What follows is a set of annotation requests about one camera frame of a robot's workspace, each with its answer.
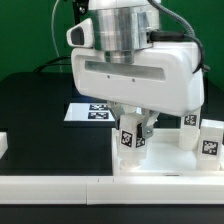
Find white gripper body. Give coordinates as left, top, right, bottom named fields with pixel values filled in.
left=71, top=42, right=204, bottom=117

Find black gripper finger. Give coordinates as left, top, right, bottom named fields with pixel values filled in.
left=141, top=109, right=159, bottom=139
left=107, top=101, right=125, bottom=129

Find white square table top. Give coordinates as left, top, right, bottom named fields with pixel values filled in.
left=112, top=129, right=224, bottom=176

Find white marker sheet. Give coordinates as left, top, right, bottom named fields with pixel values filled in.
left=64, top=103, right=115, bottom=122

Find white front fence bar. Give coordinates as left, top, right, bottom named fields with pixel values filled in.
left=0, top=176, right=224, bottom=205

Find white part at left edge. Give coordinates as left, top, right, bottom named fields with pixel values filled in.
left=0, top=132, right=8, bottom=159

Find grey arm hose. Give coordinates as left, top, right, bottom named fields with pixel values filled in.
left=146, top=0, right=211, bottom=75

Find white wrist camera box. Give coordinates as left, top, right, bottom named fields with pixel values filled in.
left=66, top=18, right=94, bottom=48

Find black cables behind table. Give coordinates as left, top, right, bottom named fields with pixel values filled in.
left=33, top=55, right=72, bottom=74

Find black camera pole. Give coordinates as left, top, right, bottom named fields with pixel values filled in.
left=72, top=0, right=89, bottom=24

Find white thin cable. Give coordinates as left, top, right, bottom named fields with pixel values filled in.
left=50, top=0, right=64, bottom=73

